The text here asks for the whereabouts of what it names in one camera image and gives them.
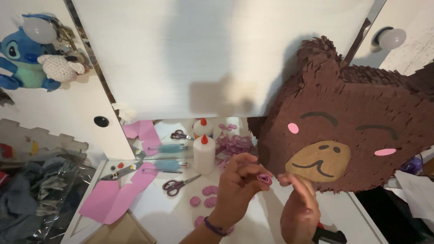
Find person's right hand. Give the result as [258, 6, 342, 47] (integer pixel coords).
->
[278, 171, 321, 234]

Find person's left hand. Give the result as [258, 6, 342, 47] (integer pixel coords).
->
[208, 153, 273, 232]

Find heap of purple paper spirals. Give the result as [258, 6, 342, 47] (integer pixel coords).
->
[216, 134, 259, 170]

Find white glue bottle red tip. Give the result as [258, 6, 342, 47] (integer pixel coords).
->
[193, 134, 216, 175]

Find pile of purple paper discs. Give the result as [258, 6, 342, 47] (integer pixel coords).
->
[189, 185, 235, 237]

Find black and red glue gun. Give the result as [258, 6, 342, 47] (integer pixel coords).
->
[311, 221, 348, 244]

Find pen with blue fluff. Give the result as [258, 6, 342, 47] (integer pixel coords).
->
[142, 160, 191, 174]

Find brown bear pinata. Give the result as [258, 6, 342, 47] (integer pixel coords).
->
[247, 35, 434, 194]

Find purple plastic object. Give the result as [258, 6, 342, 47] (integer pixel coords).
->
[399, 156, 424, 176]

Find white plastic bag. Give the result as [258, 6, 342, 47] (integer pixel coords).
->
[394, 169, 434, 232]

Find metal ruler with flower stickers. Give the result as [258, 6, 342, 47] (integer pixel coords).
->
[100, 161, 144, 181]

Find pink paper sheet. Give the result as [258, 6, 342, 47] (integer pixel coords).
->
[78, 162, 159, 225]

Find brown cardboard piece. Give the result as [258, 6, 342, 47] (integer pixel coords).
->
[82, 209, 157, 244]

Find white round door knob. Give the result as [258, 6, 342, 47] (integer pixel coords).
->
[370, 26, 407, 54]
[22, 16, 57, 45]

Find clear plastic bag of clothes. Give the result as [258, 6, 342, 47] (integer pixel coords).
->
[0, 154, 97, 244]

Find grey foam puzzle mat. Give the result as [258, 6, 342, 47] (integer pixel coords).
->
[0, 118, 89, 163]

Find white crochet toy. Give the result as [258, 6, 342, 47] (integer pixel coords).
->
[37, 54, 85, 83]

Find blue plush toy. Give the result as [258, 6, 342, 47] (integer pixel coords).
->
[0, 13, 62, 92]

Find purple braided wrist bracelet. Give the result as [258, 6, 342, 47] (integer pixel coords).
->
[203, 216, 229, 237]

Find purple handled scissors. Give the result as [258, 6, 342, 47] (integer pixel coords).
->
[162, 174, 202, 197]

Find wall mirror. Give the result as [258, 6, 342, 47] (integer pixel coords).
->
[119, 116, 260, 161]

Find bunch of keychains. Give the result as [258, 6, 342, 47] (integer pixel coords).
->
[50, 16, 91, 73]

